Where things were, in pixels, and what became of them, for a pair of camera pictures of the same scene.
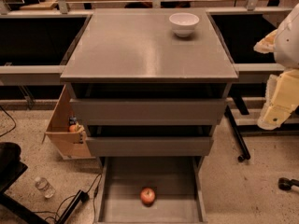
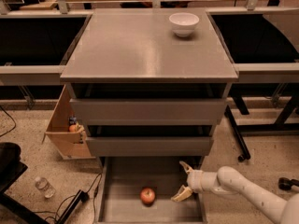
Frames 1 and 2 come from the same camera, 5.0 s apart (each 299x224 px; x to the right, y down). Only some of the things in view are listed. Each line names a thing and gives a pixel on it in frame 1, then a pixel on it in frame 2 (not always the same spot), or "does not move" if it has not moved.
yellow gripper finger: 275,116 → 184,192
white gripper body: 288,46 → 195,180
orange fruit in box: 72,128 does not move
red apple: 148,196 does not move
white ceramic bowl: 183,23 does not move
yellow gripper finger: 267,44 → 187,168
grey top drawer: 148,112 does not move
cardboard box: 73,145 does not move
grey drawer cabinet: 147,96 does not move
